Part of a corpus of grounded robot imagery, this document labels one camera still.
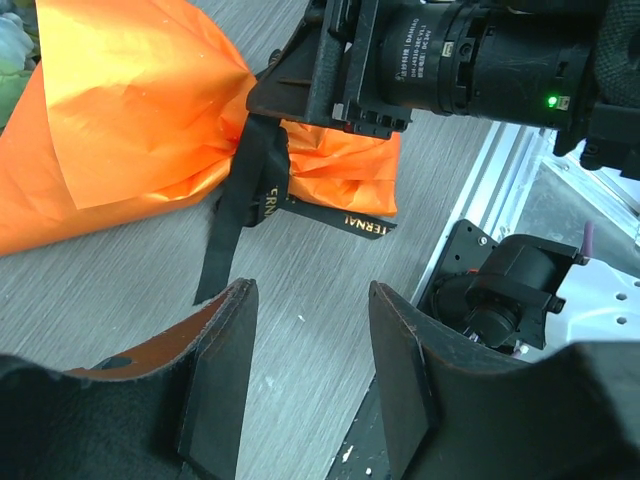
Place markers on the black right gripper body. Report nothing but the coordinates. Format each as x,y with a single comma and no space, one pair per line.
363,67

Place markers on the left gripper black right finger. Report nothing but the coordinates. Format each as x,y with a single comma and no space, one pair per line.
454,409

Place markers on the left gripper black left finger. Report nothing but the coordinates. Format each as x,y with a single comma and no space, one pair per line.
171,407

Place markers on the black ribbon gold lettering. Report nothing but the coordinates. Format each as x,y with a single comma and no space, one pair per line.
257,187

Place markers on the orange wrapping paper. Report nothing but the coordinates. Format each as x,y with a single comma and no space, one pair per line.
135,109

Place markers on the artificial flower bouquet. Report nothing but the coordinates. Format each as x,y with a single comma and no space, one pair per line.
20,52

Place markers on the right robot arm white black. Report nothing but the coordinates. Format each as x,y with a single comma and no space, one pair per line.
567,66

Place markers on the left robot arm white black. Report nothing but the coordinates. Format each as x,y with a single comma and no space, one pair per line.
524,297

